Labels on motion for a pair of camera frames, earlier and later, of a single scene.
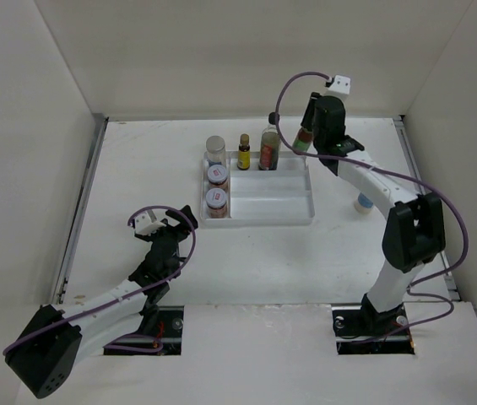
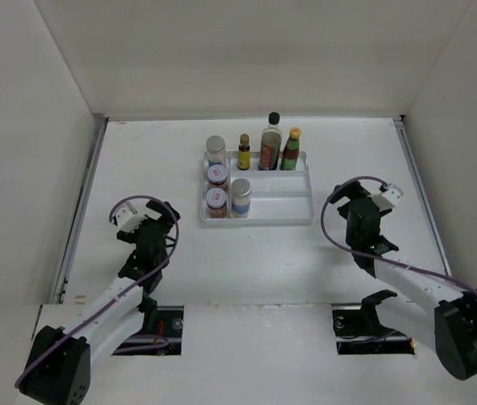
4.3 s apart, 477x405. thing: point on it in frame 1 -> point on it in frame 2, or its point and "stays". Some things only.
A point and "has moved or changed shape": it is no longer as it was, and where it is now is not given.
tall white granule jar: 216,151 stays
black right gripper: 306,121 -> 351,191
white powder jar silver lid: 363,204 has moved or changed shape
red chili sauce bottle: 303,141 -> 290,152
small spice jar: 217,175 stays
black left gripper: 181,233 -> 165,215
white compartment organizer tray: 263,197 stays
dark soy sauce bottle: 270,145 stays
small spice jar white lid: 216,200 stays
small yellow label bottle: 244,153 stays
